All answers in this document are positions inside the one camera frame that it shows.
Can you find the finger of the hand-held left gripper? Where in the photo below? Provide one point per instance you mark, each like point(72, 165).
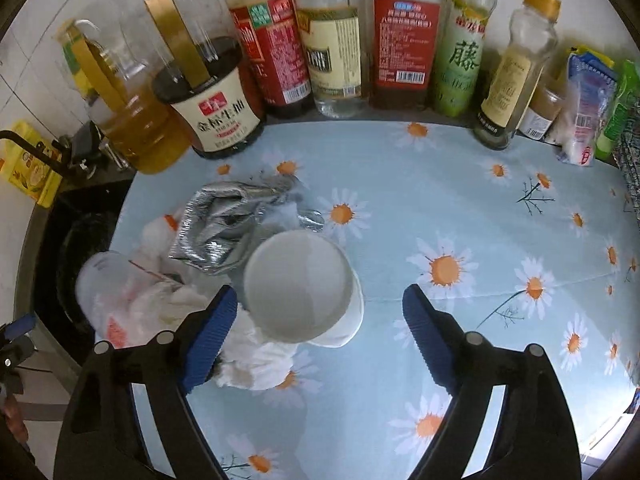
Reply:
point(15, 345)

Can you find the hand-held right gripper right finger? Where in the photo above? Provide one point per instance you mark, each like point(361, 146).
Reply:
point(424, 332)

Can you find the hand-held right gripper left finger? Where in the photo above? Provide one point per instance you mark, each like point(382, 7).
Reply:
point(210, 342)

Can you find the white tissue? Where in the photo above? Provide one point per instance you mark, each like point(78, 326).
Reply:
point(167, 307)
point(257, 360)

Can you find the white paper cup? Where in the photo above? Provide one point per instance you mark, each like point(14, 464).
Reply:
point(295, 285)

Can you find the silver foil wrapper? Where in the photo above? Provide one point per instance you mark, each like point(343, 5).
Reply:
point(215, 232)

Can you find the daisy print tablecloth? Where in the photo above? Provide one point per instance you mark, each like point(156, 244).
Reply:
point(390, 240)

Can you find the black kitchen sink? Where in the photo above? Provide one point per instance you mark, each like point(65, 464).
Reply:
point(75, 260)

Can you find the yellow dish soap bottle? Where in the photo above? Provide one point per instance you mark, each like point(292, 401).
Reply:
point(27, 170)

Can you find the black faucet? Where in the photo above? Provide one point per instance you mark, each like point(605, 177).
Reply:
point(35, 147)

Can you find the grey dish cloth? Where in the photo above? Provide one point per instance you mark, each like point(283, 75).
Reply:
point(82, 145)

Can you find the small seasoning jar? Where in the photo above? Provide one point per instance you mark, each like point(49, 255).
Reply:
point(542, 112)

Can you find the dark patterned mat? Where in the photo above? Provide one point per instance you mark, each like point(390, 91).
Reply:
point(629, 170)

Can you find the small bottle yellow cap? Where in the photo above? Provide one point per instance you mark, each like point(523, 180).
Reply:
point(517, 75)

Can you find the blue white packet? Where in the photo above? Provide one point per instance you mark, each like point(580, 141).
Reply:
point(585, 110)

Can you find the green label bottle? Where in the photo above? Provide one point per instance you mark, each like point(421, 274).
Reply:
point(462, 60)

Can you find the clear bottle cream label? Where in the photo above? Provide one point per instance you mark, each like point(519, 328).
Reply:
point(332, 55)

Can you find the brown bottle red label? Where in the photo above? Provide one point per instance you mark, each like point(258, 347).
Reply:
point(405, 40)

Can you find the green packet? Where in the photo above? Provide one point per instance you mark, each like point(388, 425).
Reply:
point(622, 110)

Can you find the dark bottle red label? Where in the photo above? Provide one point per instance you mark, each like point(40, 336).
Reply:
point(272, 50)

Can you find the yellow packet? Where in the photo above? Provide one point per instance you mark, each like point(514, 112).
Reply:
point(592, 56)

